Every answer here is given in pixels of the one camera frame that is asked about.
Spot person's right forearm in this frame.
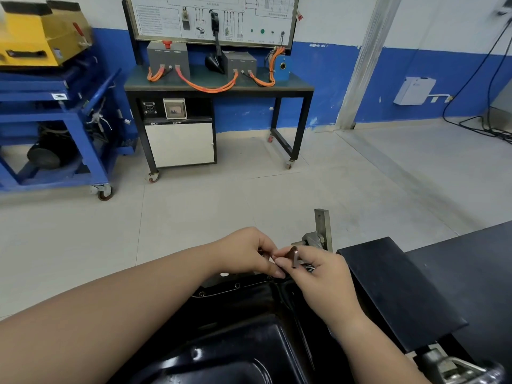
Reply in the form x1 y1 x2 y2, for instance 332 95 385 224
329 309 433 384

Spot person's left hand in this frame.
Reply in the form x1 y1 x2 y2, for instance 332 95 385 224
210 226 286 280

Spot long orange cable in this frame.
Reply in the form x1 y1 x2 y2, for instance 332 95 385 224
175 66 240 94

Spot blue motor block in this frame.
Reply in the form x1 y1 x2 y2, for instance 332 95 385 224
274 54 292 82

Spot grey metal wall trim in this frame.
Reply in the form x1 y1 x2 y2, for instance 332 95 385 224
335 0 404 131

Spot grey metal upright bracket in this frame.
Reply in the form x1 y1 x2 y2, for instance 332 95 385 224
291 209 334 273

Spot glossy black oil pan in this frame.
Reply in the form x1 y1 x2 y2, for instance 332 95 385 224
107 271 362 384

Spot person's right hand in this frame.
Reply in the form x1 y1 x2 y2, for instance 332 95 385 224
272 245 363 329

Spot person's left forearm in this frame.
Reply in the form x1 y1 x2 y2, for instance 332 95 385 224
0 243 225 384

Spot white wiring diagram board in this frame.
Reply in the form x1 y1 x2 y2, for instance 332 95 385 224
122 0 301 50

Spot black charging gun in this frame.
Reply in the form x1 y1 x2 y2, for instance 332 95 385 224
204 10 225 75

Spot white wall box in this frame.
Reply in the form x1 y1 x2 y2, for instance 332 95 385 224
393 77 437 106

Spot black training bench with wheels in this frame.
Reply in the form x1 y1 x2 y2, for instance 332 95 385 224
124 65 315 183

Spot grey box with red handle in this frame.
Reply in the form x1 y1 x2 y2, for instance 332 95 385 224
146 40 191 80

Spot grey metal box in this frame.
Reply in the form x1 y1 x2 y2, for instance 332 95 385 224
222 51 258 80

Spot looped orange cable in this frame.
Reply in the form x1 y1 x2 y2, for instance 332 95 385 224
248 46 287 88

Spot grey metal clamp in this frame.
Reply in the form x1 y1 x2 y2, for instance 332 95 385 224
413 343 507 384

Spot black floor cables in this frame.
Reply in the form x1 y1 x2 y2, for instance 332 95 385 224
442 18 512 145

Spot white cabinet door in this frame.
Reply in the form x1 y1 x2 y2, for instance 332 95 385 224
143 121 216 169

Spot small grey display panel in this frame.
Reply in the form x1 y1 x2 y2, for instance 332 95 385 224
163 98 188 121

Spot black flat metal plate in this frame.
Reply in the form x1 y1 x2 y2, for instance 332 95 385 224
337 237 469 353

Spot blue wheeled cart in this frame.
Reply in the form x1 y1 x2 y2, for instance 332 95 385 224
0 56 138 202

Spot black electric motor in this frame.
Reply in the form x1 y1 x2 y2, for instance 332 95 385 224
26 134 82 171

